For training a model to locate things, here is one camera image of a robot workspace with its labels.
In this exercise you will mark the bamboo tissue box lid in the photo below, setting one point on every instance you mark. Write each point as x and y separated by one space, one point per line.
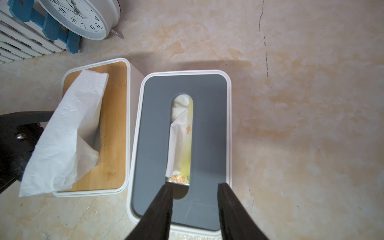
117 128

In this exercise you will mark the grey tissue box lid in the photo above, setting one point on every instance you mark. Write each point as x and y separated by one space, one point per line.
195 207

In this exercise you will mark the blue tissue paper pack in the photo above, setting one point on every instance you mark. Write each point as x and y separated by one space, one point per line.
64 152

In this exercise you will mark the yellow tissue paper pack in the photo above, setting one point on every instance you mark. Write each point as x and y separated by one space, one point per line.
178 169

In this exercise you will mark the blue white toy crib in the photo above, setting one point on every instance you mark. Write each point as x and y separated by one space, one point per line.
28 31

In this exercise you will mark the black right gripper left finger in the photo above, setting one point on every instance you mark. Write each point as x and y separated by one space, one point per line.
156 222

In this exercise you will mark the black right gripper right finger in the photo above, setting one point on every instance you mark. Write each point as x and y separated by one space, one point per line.
235 222

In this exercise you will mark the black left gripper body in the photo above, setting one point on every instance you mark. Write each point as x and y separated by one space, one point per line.
20 133

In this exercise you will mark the white alarm clock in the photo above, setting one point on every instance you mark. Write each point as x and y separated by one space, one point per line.
90 19

